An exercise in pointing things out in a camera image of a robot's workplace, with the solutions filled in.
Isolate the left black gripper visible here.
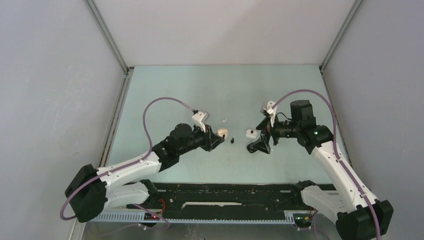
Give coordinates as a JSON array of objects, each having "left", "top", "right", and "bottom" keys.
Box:
[{"left": 177, "top": 121, "right": 224, "bottom": 156}]

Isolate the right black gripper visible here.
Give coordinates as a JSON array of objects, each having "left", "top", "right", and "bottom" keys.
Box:
[{"left": 249, "top": 113, "right": 301, "bottom": 154}]

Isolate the beige earbud charging case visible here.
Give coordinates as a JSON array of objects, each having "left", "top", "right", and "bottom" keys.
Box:
[{"left": 216, "top": 128, "right": 229, "bottom": 139}]

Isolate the white earbud charging case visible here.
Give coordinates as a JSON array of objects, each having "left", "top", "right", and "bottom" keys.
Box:
[{"left": 245, "top": 129, "right": 258, "bottom": 139}]

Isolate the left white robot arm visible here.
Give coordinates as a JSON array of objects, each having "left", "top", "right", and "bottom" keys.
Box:
[{"left": 64, "top": 123, "right": 229, "bottom": 223}]

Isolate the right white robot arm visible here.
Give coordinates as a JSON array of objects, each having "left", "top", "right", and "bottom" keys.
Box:
[{"left": 246, "top": 100, "right": 394, "bottom": 240}]

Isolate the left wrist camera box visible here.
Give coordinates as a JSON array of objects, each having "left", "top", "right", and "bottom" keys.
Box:
[{"left": 191, "top": 109, "right": 210, "bottom": 133}]

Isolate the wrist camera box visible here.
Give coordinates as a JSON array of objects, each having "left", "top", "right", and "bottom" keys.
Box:
[
  {"left": 191, "top": 109, "right": 210, "bottom": 133},
  {"left": 260, "top": 101, "right": 277, "bottom": 127}
]

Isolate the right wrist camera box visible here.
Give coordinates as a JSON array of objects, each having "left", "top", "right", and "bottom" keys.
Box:
[{"left": 260, "top": 101, "right": 277, "bottom": 127}]

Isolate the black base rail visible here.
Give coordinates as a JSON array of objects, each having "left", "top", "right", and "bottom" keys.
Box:
[{"left": 140, "top": 182, "right": 313, "bottom": 220}]

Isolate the grey slotted cable duct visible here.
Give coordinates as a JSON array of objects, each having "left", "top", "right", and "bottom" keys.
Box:
[{"left": 89, "top": 211, "right": 295, "bottom": 225}]

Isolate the left aluminium frame post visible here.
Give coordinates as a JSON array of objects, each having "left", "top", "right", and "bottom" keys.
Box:
[{"left": 84, "top": 0, "right": 134, "bottom": 167}]

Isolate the aluminium frame post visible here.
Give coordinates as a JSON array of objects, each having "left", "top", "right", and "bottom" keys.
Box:
[
  {"left": 319, "top": 0, "right": 366, "bottom": 166},
  {"left": 84, "top": 0, "right": 134, "bottom": 167}
]

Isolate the right aluminium frame post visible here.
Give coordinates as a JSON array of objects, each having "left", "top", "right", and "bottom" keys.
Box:
[{"left": 319, "top": 0, "right": 366, "bottom": 166}]

